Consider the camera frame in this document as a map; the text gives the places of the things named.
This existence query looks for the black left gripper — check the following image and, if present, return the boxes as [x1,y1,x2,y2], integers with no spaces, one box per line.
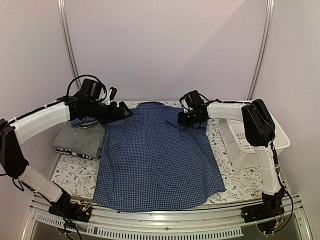
[87,100,134,126]

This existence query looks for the blue checked long sleeve shirt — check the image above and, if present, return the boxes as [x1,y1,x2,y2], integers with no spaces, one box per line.
[71,101,226,213]

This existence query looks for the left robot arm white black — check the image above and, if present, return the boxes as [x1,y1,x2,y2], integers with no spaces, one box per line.
[0,97,133,217]

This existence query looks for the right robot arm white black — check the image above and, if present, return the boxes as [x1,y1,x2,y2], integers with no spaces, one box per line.
[177,99,285,199]

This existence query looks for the grey folded shirt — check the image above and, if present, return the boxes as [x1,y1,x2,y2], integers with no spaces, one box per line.
[52,122,106,159]

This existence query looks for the white plastic basket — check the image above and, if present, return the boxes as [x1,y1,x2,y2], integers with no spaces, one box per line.
[218,100,292,170]

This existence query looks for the floral white tablecloth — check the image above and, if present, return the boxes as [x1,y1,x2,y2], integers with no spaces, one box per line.
[50,119,263,207]

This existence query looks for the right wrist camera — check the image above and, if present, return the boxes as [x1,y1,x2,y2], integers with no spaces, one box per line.
[179,90,205,111]

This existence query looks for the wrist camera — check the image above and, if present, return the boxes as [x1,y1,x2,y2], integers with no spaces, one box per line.
[78,78,118,105]
[179,90,205,111]

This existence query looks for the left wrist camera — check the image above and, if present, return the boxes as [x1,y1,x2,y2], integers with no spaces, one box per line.
[78,78,118,105]

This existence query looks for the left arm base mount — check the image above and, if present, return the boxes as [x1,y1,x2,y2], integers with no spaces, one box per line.
[48,200,92,223]

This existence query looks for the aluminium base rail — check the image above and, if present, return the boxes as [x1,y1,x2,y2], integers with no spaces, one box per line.
[21,194,313,240]

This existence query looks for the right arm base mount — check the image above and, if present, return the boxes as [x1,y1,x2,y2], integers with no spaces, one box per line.
[240,200,285,223]

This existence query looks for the left aluminium frame post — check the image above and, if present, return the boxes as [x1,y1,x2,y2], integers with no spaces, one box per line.
[56,0,79,78]

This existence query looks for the aluminium frame post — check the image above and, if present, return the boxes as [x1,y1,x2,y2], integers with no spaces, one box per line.
[56,0,79,78]
[246,0,275,100]

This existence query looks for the right aluminium frame post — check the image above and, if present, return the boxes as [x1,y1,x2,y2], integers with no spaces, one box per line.
[246,0,275,100]

